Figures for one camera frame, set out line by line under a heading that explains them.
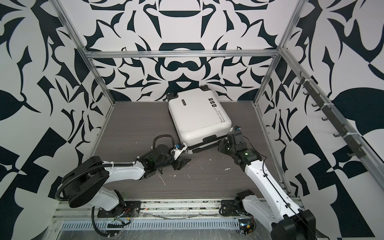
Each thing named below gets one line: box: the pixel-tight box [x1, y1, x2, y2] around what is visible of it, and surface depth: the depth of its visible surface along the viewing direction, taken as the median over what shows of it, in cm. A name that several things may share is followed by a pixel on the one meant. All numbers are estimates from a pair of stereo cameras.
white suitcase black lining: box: [166, 85, 232, 154], surface depth 89 cm
